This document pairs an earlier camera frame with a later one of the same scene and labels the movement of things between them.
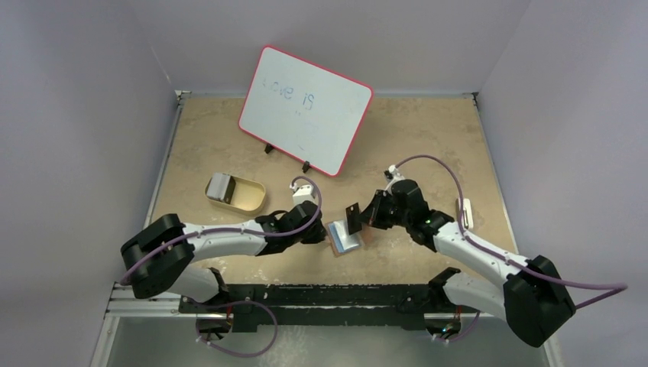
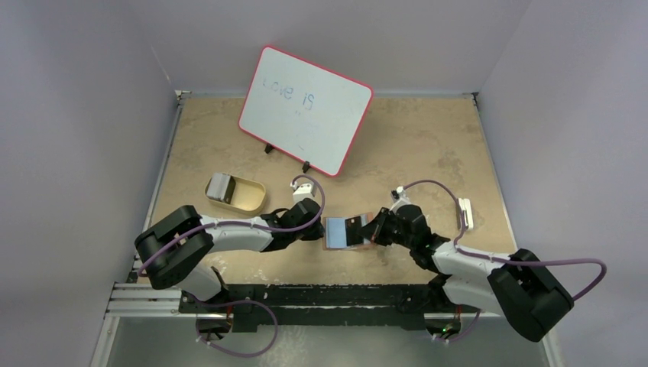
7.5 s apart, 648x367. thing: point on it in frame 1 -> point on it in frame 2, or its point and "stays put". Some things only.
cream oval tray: x=247 y=196 stays put
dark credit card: x=354 y=218 -> x=351 y=226
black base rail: x=409 y=305 stays put
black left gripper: x=318 y=235 stays put
